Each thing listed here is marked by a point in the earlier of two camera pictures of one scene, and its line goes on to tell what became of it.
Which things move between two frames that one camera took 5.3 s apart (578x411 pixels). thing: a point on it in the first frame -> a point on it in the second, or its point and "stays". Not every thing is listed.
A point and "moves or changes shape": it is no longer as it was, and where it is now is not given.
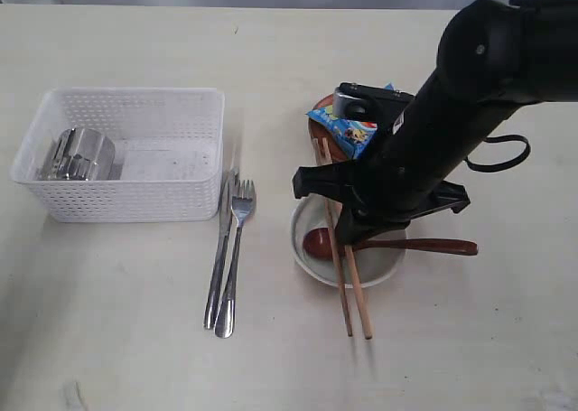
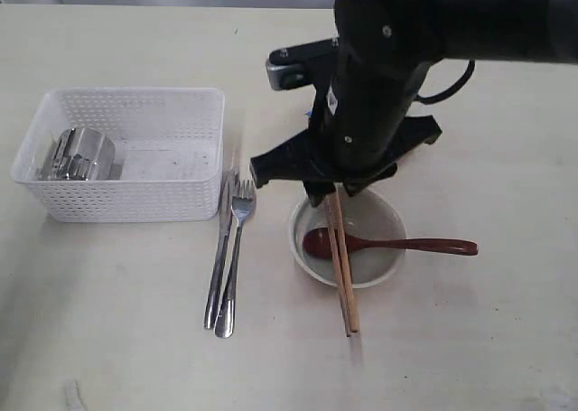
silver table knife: (221, 256) stays
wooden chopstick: (350, 253) moves or changes shape
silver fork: (242, 201) stays
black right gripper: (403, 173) -> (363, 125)
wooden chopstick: (337, 253) stays
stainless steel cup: (81, 154) stays
